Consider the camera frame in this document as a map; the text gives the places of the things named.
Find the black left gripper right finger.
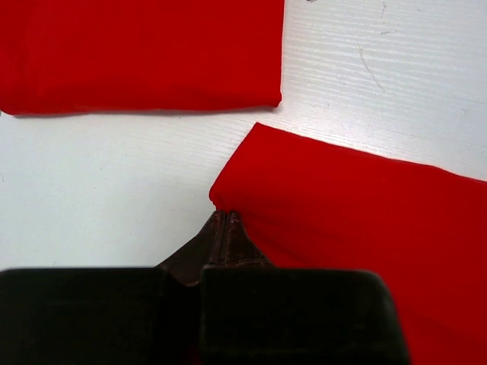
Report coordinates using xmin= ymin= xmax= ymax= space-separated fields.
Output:
xmin=224 ymin=211 xmax=273 ymax=268

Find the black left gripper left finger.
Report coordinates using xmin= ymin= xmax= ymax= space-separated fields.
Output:
xmin=158 ymin=211 xmax=227 ymax=287

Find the red t-shirt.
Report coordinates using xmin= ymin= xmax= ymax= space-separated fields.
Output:
xmin=1 ymin=1 xmax=285 ymax=116
xmin=209 ymin=123 xmax=486 ymax=364

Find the folded red t-shirt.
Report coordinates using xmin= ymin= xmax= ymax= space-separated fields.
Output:
xmin=1 ymin=1 xmax=285 ymax=116

